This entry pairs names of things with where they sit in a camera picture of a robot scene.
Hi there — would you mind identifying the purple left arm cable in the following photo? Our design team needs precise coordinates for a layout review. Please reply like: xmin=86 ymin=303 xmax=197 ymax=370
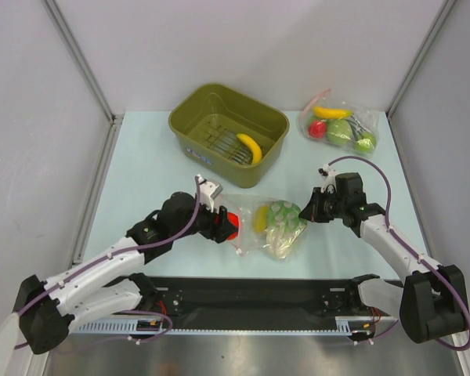
xmin=13 ymin=175 xmax=203 ymax=350

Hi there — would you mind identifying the left aluminium frame post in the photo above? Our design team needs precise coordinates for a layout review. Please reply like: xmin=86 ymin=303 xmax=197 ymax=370
xmin=42 ymin=0 xmax=117 ymax=122

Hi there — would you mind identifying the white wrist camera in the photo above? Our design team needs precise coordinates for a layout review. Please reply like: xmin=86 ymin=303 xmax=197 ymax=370
xmin=195 ymin=174 xmax=223 ymax=212
xmin=319 ymin=164 xmax=337 ymax=194

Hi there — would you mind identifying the yellow fake lemon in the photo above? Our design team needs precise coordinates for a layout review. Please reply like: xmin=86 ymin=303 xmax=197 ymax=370
xmin=251 ymin=205 xmax=269 ymax=233

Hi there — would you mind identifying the clear zip bag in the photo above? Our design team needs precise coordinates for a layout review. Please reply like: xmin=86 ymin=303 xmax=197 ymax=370
xmin=219 ymin=194 xmax=307 ymax=260
xmin=298 ymin=89 xmax=379 ymax=155

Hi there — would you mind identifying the large green fake apple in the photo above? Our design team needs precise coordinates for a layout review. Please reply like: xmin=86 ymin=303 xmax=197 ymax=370
xmin=326 ymin=119 xmax=353 ymax=146

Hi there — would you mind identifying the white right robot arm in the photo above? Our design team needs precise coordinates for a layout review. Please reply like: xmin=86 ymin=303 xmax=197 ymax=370
xmin=299 ymin=168 xmax=470 ymax=343

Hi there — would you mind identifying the fake napa cabbage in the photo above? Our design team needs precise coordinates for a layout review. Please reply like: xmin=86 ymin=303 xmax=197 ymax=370
xmin=265 ymin=200 xmax=307 ymax=259

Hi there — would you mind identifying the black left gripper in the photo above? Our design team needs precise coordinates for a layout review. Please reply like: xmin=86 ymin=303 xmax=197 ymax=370
xmin=171 ymin=195 xmax=237 ymax=243

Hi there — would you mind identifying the red fake tomato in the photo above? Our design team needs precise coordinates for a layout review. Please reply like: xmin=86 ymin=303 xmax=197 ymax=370
xmin=227 ymin=212 xmax=240 ymax=240
xmin=308 ymin=120 xmax=327 ymax=139

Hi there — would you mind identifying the small green fake apple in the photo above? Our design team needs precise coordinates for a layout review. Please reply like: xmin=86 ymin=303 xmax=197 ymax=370
xmin=353 ymin=132 xmax=377 ymax=154

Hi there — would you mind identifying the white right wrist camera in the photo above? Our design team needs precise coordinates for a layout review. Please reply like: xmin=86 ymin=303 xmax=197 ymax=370
xmin=319 ymin=164 xmax=337 ymax=194

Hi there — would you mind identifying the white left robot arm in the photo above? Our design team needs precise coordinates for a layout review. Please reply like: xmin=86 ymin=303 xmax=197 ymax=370
xmin=13 ymin=192 xmax=239 ymax=355

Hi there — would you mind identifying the yellow fake banana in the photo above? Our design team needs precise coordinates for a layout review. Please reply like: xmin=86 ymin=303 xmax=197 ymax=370
xmin=313 ymin=106 xmax=353 ymax=119
xmin=237 ymin=133 xmax=262 ymax=165

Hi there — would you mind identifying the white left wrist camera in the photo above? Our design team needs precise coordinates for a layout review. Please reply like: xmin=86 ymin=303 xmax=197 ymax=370
xmin=195 ymin=174 xmax=223 ymax=212

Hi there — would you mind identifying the far clear zip bag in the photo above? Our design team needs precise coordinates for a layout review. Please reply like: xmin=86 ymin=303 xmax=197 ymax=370
xmin=298 ymin=89 xmax=379 ymax=155

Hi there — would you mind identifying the right aluminium frame post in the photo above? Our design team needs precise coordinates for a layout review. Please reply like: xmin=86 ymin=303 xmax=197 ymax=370
xmin=385 ymin=0 xmax=458 ymax=120

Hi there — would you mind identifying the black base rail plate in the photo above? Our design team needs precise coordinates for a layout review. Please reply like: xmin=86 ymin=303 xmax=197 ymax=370
xmin=129 ymin=273 xmax=390 ymax=332

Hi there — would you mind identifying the clear zip top bag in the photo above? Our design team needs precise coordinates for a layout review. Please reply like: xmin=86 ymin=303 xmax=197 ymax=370
xmin=219 ymin=194 xmax=307 ymax=260

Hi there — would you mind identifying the olive green plastic bin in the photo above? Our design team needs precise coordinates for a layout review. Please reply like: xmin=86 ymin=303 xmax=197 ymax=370
xmin=168 ymin=83 xmax=290 ymax=188

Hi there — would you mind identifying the aluminium frame post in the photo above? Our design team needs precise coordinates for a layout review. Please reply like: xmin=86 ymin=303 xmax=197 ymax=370
xmin=385 ymin=0 xmax=458 ymax=120
xmin=42 ymin=0 xmax=117 ymax=122

